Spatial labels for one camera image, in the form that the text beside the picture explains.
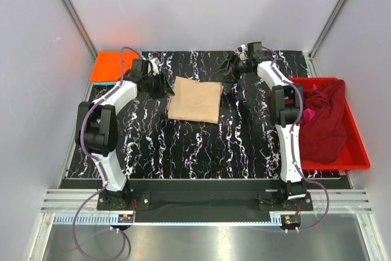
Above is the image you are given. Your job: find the beige t-shirt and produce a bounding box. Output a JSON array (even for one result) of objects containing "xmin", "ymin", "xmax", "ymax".
[{"xmin": 167, "ymin": 76, "xmax": 223, "ymax": 124}]

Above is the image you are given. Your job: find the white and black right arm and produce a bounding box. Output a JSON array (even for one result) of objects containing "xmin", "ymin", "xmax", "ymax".
[{"xmin": 219, "ymin": 42, "xmax": 307, "ymax": 209}]

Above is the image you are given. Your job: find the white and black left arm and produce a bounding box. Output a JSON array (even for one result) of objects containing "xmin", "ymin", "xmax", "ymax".
[{"xmin": 75, "ymin": 57, "xmax": 174, "ymax": 210}]

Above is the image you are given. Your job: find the folded orange t-shirt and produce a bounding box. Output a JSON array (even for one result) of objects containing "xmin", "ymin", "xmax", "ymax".
[{"xmin": 90, "ymin": 50, "xmax": 143, "ymax": 83}]

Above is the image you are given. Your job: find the folded teal t-shirt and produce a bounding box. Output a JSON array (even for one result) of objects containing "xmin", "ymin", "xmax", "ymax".
[{"xmin": 92, "ymin": 50, "xmax": 144, "ymax": 87}]

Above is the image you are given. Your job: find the pink garment in bin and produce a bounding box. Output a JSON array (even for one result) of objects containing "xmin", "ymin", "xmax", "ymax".
[{"xmin": 301, "ymin": 84, "xmax": 318, "ymax": 125}]

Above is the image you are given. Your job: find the dark red t-shirt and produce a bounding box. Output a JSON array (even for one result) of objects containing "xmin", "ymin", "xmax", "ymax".
[{"xmin": 299, "ymin": 79, "xmax": 348, "ymax": 164}]

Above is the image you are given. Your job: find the left controller board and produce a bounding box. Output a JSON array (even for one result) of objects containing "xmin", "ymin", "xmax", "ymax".
[{"xmin": 118, "ymin": 214, "xmax": 134, "ymax": 223}]

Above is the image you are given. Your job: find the controller board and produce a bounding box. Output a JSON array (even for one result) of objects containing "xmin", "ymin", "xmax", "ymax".
[
  {"xmin": 118, "ymin": 214, "xmax": 134, "ymax": 223},
  {"xmin": 282, "ymin": 215, "xmax": 301, "ymax": 226}
]

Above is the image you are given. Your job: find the red plastic bin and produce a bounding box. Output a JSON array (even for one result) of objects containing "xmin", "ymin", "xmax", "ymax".
[{"xmin": 290, "ymin": 78, "xmax": 370, "ymax": 171}]

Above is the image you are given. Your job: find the right controller board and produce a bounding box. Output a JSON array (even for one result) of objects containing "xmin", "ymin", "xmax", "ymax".
[{"xmin": 282, "ymin": 215, "xmax": 301, "ymax": 226}]

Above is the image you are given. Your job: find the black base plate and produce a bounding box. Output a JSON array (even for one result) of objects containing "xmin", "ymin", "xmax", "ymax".
[{"xmin": 97, "ymin": 179, "xmax": 313, "ymax": 211}]

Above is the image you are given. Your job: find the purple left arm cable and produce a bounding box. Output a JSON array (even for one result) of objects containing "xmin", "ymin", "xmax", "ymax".
[{"xmin": 71, "ymin": 46, "xmax": 144, "ymax": 258}]

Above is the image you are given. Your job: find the right aluminium corner post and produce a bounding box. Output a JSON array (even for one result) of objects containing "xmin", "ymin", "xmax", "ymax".
[{"xmin": 309, "ymin": 0, "xmax": 348, "ymax": 60}]

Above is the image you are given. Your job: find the aluminium corner post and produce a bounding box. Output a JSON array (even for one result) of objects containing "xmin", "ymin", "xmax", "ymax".
[
  {"xmin": 309, "ymin": 0, "xmax": 348, "ymax": 60},
  {"xmin": 60, "ymin": 0, "xmax": 98, "ymax": 60}
]

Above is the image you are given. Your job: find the aluminium frame rail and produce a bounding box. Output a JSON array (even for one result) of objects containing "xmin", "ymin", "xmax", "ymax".
[{"xmin": 40, "ymin": 189, "xmax": 371, "ymax": 227}]

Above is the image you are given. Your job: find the left aluminium corner post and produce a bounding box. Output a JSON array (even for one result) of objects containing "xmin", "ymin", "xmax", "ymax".
[{"xmin": 60, "ymin": 0, "xmax": 98, "ymax": 60}]

